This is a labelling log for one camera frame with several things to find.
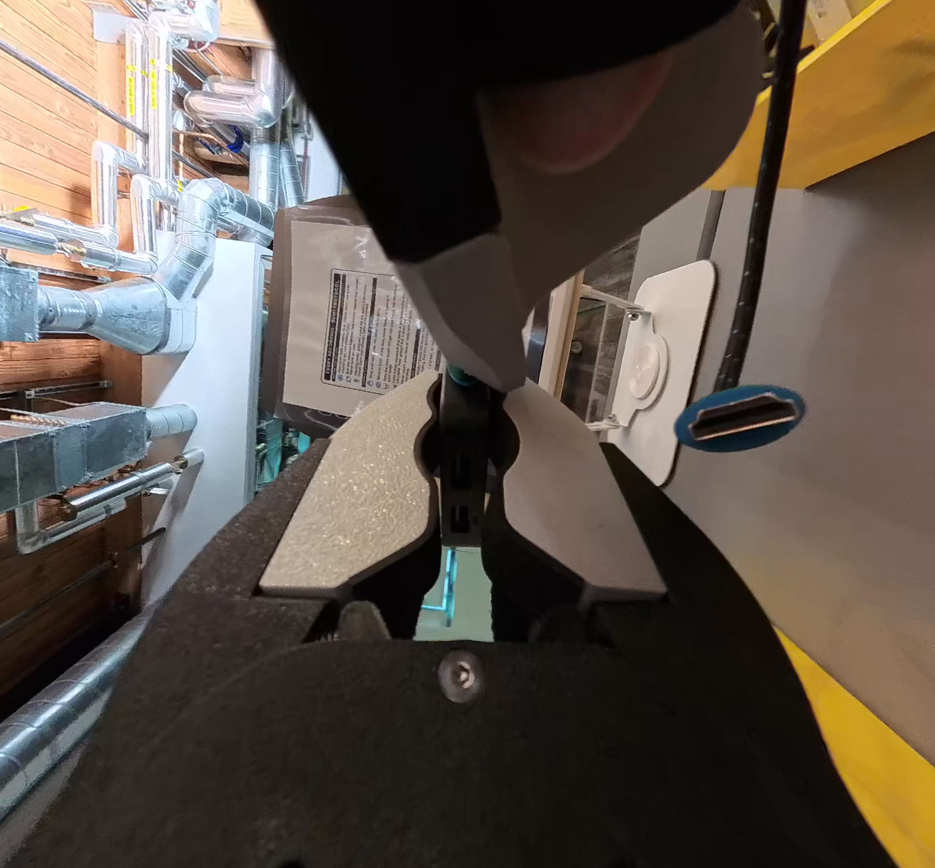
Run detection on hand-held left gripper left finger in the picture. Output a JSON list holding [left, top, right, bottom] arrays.
[[258, 370, 444, 600]]

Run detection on yellow plastic bin with divider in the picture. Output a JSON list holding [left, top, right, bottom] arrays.
[[705, 0, 935, 191]]

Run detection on braided hdmi cable green plugs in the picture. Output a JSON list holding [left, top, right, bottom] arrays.
[[447, 0, 815, 454]]

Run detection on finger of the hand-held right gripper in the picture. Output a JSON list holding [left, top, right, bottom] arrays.
[[394, 234, 530, 391], [478, 0, 767, 315]]

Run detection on dark grey adapter hub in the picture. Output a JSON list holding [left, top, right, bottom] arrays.
[[438, 375, 486, 548]]

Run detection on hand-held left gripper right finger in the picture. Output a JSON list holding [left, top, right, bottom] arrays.
[[482, 383, 669, 606]]

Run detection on sign stand with laminated sheet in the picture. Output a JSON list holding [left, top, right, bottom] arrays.
[[259, 196, 717, 487]]

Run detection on silver ventilation ducts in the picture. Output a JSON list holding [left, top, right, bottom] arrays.
[[0, 0, 308, 811]]

